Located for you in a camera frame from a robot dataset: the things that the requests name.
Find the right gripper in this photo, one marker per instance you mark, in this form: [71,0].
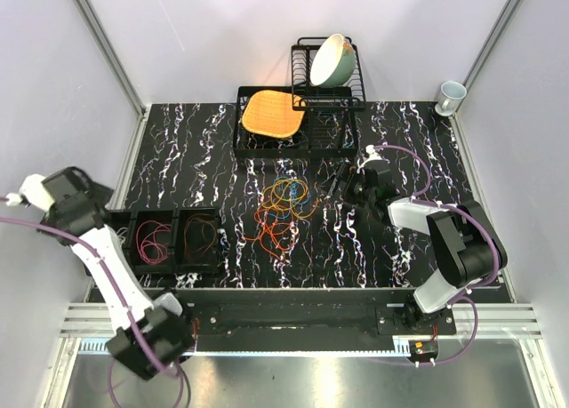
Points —
[333,184]

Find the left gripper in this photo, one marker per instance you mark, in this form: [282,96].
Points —
[98,192]

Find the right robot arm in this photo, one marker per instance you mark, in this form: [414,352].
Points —
[468,251]

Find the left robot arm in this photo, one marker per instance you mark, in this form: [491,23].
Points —
[150,333]

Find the black sorting bin left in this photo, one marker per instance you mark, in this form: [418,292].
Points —
[121,222]

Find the black sorting bin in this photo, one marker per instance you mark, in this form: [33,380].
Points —
[151,243]
[196,243]
[121,222]

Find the black dish rack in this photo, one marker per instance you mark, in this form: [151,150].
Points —
[329,127]

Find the black sorting bin middle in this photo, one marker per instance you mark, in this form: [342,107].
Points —
[151,243]

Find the green white bowl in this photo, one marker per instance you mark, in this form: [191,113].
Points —
[334,62]

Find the black sorting bin right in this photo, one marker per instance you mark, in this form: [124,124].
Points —
[196,243]

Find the white mug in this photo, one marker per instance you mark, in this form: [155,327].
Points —
[449,98]

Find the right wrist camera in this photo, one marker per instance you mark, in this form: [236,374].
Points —
[372,153]

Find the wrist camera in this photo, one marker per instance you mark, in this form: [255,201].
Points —
[31,193]
[372,153]

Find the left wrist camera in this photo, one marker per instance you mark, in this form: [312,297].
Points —
[31,193]

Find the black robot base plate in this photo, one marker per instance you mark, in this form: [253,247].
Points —
[377,310]

